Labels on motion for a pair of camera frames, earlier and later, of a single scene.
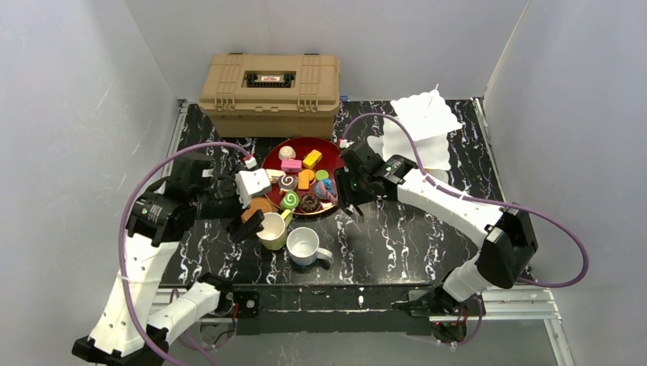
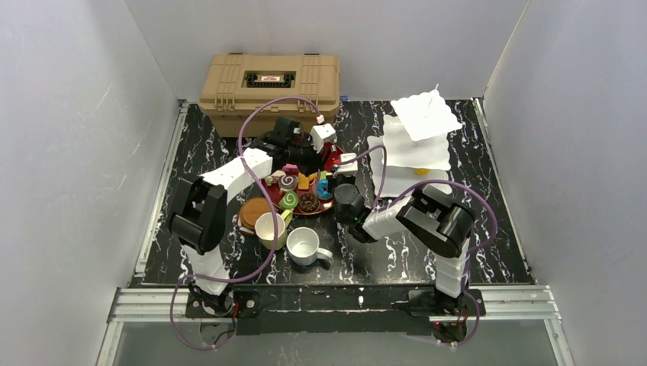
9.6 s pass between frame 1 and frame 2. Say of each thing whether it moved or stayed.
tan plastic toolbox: stayed
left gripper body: moved
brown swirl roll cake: stayed
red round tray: stayed
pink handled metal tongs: moved
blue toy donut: stayed
